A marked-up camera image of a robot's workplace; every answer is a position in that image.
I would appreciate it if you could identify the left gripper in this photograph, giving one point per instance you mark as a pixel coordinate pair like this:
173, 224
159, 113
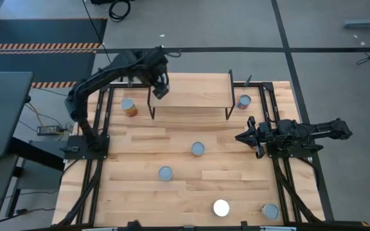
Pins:
159, 73

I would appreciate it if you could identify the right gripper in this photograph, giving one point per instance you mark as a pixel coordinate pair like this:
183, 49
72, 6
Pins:
267, 134

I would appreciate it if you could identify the peaches label tin can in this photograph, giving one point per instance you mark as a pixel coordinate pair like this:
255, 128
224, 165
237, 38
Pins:
129, 106

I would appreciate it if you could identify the small colourful box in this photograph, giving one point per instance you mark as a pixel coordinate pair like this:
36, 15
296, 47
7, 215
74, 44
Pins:
244, 101

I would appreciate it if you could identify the orange slices label can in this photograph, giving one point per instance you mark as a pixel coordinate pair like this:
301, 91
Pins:
198, 149

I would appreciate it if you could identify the pale label tin can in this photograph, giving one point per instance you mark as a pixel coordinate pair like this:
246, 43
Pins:
220, 208

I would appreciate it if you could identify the corn label tin can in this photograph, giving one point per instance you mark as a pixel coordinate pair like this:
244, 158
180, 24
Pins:
270, 211

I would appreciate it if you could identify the sliced carrots label can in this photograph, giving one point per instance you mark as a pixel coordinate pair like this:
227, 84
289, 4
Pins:
165, 173

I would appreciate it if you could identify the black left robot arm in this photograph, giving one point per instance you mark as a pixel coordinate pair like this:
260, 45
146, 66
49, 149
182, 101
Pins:
77, 102

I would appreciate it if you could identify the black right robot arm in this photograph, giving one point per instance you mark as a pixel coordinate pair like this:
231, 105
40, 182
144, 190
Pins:
329, 128

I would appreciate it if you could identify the wooden shelf with black legs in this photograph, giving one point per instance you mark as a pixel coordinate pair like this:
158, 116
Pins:
194, 90

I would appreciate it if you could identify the black power adapter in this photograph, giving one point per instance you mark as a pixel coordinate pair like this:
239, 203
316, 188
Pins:
48, 130

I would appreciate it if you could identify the black mat with hazard stripes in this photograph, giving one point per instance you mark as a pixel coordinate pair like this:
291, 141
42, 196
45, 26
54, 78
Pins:
43, 32
37, 67

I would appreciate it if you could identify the dark grey monitor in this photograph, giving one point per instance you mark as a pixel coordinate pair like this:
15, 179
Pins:
2, 112

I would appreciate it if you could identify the grey metal desk leg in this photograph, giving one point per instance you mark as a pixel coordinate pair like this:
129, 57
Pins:
365, 24

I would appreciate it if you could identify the black aluminium table frame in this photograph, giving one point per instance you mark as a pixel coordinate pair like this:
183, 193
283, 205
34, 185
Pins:
267, 86

